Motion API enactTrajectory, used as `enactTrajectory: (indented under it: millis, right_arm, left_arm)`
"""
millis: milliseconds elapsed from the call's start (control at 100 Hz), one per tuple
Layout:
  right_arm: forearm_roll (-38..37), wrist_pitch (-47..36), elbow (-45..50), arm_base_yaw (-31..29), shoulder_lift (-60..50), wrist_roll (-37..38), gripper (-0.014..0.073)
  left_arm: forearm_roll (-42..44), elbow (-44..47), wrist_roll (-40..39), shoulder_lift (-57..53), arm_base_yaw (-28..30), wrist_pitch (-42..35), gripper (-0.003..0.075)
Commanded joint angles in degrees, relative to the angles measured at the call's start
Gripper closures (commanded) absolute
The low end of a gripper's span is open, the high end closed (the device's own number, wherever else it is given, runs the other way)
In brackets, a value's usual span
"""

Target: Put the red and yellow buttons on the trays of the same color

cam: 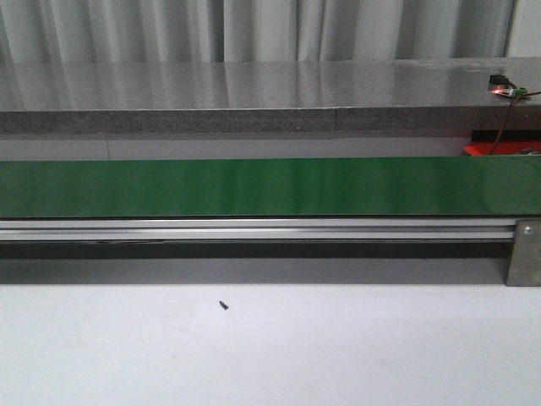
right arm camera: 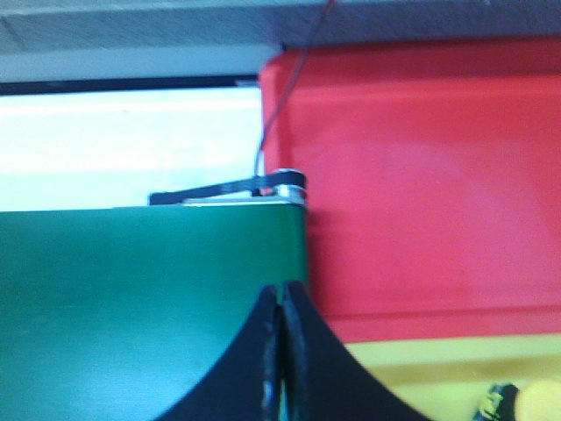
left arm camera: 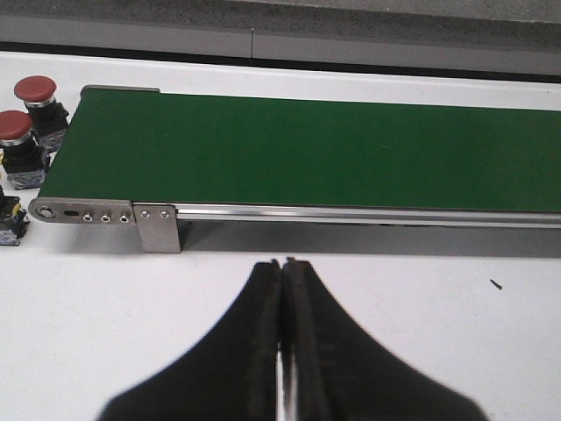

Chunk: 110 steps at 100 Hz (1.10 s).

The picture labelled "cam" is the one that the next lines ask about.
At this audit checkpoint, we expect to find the red plastic tray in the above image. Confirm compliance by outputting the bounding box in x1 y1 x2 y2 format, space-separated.
463 141 540 156

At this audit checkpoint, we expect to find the green conveyor belt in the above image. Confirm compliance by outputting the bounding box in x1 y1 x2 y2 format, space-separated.
1 156 540 218

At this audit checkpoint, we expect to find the small sensor circuit board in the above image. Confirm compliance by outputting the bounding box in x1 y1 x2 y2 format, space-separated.
488 74 528 98

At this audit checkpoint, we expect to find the white curtain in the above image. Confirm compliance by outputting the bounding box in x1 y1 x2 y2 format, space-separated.
1 1 540 63

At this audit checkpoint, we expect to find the aluminium conveyor frame rail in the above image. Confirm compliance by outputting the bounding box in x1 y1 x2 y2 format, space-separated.
1 217 517 242

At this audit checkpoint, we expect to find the steel conveyor support bracket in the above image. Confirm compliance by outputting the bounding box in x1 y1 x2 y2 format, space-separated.
505 218 541 287

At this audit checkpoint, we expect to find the brown sensor wire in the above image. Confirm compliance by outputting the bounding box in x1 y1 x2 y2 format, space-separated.
489 89 541 156

